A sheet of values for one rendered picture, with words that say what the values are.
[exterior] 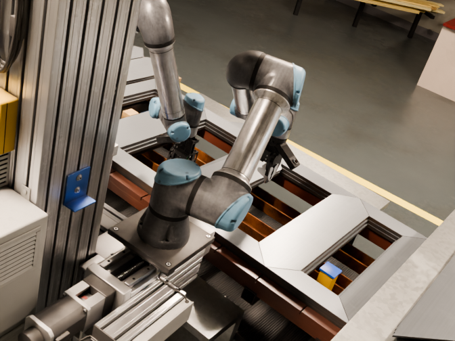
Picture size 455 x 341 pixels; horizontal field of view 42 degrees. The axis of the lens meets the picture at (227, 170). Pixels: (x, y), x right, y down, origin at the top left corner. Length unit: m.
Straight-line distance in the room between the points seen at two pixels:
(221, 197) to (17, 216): 0.51
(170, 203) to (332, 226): 0.92
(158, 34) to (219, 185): 0.51
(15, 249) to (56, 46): 0.46
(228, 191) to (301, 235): 0.72
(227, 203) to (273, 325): 0.84
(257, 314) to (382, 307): 0.68
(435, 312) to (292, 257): 0.55
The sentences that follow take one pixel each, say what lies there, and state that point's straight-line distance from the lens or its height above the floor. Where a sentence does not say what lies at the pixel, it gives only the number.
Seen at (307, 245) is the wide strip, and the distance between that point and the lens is 2.20.
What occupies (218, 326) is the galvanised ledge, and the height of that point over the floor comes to 0.68.
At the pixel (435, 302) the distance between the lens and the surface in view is 1.84.
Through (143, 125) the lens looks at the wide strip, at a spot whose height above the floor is 0.86.
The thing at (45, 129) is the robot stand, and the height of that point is 1.43.
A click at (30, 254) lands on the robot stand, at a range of 1.45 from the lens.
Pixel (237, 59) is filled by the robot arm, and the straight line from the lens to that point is 1.77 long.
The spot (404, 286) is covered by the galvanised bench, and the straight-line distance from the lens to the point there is 1.88.
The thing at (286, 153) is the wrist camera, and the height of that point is 1.07.
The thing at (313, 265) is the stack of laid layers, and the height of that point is 0.84.
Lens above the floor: 2.08
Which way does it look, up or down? 30 degrees down
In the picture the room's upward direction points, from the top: 17 degrees clockwise
